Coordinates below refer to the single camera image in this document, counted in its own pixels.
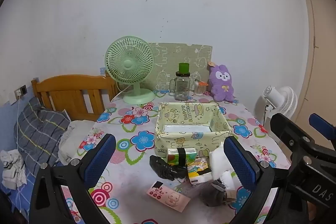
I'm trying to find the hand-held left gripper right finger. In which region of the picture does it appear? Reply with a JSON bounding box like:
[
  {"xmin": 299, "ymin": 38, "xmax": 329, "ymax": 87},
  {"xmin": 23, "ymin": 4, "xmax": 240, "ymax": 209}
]
[{"xmin": 223, "ymin": 135, "xmax": 292, "ymax": 224}]

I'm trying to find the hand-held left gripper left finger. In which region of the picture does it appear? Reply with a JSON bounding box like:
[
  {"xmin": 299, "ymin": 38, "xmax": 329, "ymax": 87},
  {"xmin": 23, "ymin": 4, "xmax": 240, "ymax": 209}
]
[{"xmin": 30, "ymin": 133, "xmax": 117, "ymax": 224}]

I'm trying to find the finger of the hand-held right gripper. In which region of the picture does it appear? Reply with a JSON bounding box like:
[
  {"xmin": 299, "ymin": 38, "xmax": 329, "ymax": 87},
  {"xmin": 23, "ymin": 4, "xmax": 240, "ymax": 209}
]
[
  {"xmin": 270, "ymin": 113, "xmax": 326, "ymax": 161},
  {"xmin": 308, "ymin": 113, "xmax": 336, "ymax": 141}
]

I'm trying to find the white plastic bag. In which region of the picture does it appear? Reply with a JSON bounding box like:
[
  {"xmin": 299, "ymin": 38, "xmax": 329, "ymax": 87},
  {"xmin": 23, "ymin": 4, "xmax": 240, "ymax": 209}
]
[{"xmin": 209, "ymin": 148, "xmax": 243, "ymax": 191}]

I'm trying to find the yellow snack packet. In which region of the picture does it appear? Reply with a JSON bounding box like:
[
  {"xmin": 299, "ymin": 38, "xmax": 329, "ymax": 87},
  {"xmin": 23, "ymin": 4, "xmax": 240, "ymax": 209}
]
[{"xmin": 187, "ymin": 158, "xmax": 214, "ymax": 185}]

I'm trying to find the black plastic bag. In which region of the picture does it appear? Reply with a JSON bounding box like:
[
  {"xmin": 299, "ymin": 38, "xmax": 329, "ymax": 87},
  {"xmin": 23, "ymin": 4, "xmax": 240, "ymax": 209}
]
[{"xmin": 150, "ymin": 155, "xmax": 189, "ymax": 181}]

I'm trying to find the green tissue pack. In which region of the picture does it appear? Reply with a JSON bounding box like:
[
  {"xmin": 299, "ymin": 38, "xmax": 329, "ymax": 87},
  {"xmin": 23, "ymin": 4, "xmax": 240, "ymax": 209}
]
[{"xmin": 167, "ymin": 148, "xmax": 197, "ymax": 167}]

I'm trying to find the cartoon printed storage box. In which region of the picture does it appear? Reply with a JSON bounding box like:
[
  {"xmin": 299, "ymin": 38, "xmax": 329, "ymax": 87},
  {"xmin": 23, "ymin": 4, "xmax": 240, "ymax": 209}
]
[{"xmin": 154, "ymin": 102, "xmax": 232, "ymax": 161}]

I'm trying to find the pink printed packet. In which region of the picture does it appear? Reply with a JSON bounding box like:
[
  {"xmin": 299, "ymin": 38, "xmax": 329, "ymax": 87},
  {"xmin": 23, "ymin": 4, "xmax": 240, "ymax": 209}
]
[{"xmin": 146, "ymin": 181, "xmax": 191, "ymax": 212}]

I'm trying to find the white standing fan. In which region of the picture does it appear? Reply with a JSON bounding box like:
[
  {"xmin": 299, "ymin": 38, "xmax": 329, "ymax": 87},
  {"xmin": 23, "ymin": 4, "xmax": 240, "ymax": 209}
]
[{"xmin": 256, "ymin": 86, "xmax": 298, "ymax": 130}]

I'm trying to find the white bedding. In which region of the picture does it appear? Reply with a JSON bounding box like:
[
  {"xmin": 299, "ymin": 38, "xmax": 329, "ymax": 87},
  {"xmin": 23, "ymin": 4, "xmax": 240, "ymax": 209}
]
[{"xmin": 58, "ymin": 120, "xmax": 95, "ymax": 165}]

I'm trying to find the floral tablecloth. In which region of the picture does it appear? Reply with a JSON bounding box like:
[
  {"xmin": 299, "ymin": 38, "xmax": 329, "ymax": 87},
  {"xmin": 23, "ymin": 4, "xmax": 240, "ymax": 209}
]
[{"xmin": 60, "ymin": 90, "xmax": 292, "ymax": 224}]

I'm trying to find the grey plaid pillow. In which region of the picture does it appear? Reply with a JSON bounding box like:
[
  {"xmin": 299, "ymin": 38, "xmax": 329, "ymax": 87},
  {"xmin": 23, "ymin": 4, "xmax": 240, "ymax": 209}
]
[{"xmin": 13, "ymin": 97, "xmax": 71, "ymax": 177}]

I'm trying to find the beige door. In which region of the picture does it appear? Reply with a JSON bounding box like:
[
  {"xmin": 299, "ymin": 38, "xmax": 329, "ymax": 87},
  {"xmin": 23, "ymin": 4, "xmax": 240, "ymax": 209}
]
[{"xmin": 298, "ymin": 0, "xmax": 336, "ymax": 135}]

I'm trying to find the purple plush rabbit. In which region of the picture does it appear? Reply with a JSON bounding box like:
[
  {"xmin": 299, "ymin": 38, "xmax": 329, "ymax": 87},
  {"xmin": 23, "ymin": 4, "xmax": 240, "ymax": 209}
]
[{"xmin": 209, "ymin": 61, "xmax": 235, "ymax": 102}]

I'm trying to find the wooden bed headboard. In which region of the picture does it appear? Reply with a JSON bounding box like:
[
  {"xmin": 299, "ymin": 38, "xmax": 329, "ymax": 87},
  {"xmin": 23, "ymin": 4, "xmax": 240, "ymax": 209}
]
[{"xmin": 31, "ymin": 70, "xmax": 120, "ymax": 122}]

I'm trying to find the white crumpled cloth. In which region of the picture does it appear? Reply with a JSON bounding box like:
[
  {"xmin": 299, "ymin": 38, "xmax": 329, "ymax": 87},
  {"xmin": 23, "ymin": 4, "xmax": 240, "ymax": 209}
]
[{"xmin": 0, "ymin": 149, "xmax": 28, "ymax": 190}]

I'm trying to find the blue bedsheet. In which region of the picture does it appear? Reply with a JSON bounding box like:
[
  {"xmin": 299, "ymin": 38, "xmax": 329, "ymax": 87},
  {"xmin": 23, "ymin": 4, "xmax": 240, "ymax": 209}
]
[{"xmin": 0, "ymin": 169, "xmax": 37, "ymax": 222}]

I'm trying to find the glass jar with green lid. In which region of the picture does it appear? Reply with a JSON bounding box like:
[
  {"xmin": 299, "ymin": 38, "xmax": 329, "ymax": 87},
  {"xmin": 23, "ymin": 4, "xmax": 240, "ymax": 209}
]
[{"xmin": 169, "ymin": 63, "xmax": 191, "ymax": 101}]

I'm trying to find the green desk fan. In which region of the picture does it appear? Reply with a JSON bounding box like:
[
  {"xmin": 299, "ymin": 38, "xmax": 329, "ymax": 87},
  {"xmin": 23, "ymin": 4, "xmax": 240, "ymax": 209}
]
[{"xmin": 105, "ymin": 35, "xmax": 156, "ymax": 105}]

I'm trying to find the green printed board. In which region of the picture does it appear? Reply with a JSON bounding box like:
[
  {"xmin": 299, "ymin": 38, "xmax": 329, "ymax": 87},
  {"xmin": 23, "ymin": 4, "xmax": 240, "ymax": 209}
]
[{"xmin": 147, "ymin": 42, "xmax": 214, "ymax": 92}]

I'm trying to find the white fan cable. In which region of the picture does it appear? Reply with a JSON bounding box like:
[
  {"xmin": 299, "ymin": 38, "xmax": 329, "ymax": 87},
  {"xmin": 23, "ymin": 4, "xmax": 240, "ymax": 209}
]
[{"xmin": 110, "ymin": 86, "xmax": 132, "ymax": 104}]

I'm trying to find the white charger cable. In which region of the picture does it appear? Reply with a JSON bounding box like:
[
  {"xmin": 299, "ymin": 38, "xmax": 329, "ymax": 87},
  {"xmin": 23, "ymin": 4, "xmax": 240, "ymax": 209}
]
[{"xmin": 14, "ymin": 95, "xmax": 22, "ymax": 153}]

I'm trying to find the wall socket panel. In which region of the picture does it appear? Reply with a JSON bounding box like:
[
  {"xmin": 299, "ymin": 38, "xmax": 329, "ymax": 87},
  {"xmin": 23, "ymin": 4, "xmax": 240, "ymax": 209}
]
[{"xmin": 9, "ymin": 84, "xmax": 28, "ymax": 106}]

